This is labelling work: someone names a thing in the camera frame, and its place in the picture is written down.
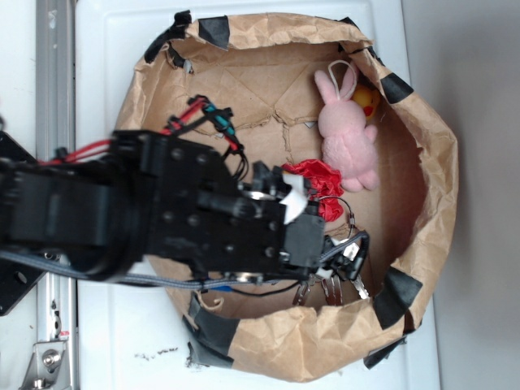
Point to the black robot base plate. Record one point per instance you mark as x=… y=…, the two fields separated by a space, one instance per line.
x=17 y=280

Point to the silver keys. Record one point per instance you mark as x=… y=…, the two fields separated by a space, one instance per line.
x=341 y=261

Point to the red crumpled paper flower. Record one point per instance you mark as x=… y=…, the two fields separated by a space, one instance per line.
x=325 y=181

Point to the brown paper bag bin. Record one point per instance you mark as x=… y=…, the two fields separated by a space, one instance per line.
x=262 y=66

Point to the yellow rubber duck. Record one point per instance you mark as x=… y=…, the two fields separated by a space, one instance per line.
x=368 y=99

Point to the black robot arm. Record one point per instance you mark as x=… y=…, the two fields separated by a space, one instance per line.
x=90 y=212

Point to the silver corner bracket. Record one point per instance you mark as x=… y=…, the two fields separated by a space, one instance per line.
x=48 y=367

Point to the aluminium extrusion rail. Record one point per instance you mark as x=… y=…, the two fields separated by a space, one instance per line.
x=56 y=125

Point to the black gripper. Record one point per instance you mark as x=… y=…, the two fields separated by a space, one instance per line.
x=195 y=212

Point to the pink plush bunny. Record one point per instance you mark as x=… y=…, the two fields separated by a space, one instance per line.
x=348 y=140

